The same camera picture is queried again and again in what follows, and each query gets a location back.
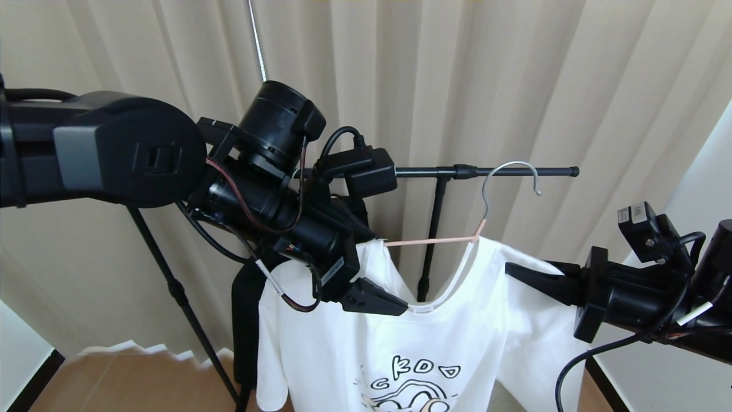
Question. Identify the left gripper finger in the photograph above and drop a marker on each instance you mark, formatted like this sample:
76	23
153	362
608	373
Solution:
372	300

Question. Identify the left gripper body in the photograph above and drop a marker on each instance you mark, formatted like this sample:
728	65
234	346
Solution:
331	252

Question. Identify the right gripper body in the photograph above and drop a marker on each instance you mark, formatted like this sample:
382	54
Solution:
635	297

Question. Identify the white printed garment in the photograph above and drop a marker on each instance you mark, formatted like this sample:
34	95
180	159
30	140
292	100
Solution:
354	343

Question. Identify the pink clothes hanger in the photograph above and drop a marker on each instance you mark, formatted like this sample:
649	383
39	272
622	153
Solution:
429	241

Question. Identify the black knitted garment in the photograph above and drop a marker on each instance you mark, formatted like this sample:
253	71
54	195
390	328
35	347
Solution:
246	320

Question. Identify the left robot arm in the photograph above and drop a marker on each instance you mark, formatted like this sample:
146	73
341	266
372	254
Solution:
126	149

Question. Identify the black clothes rack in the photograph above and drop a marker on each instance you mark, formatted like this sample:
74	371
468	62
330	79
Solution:
514	171

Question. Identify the beige curtain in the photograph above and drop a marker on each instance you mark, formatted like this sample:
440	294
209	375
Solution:
486	74

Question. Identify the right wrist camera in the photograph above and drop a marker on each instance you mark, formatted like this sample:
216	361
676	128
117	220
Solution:
646	234

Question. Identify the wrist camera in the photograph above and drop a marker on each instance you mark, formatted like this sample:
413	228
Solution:
646	234
369	171

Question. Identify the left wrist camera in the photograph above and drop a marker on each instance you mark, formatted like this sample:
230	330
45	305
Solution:
369	171

